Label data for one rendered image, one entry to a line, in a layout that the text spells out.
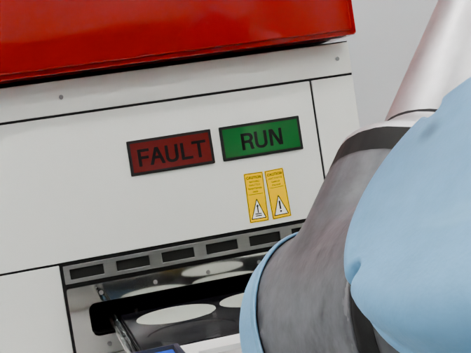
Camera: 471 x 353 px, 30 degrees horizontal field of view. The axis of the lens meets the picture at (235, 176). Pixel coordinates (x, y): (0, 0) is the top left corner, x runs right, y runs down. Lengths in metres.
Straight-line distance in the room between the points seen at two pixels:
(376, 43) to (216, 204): 1.77
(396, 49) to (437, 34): 2.49
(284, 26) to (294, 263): 0.84
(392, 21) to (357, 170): 2.57
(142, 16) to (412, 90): 0.76
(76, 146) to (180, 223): 0.18
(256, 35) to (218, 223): 0.27
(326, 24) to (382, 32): 1.72
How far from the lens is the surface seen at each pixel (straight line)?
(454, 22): 0.47
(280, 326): 0.39
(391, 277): 0.27
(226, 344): 0.67
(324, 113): 1.27
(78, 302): 1.20
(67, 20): 1.16
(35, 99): 1.20
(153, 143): 1.21
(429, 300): 0.25
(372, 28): 2.93
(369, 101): 2.90
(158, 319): 1.11
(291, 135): 1.25
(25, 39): 1.16
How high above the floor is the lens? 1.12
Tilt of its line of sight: 3 degrees down
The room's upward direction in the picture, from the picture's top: 9 degrees counter-clockwise
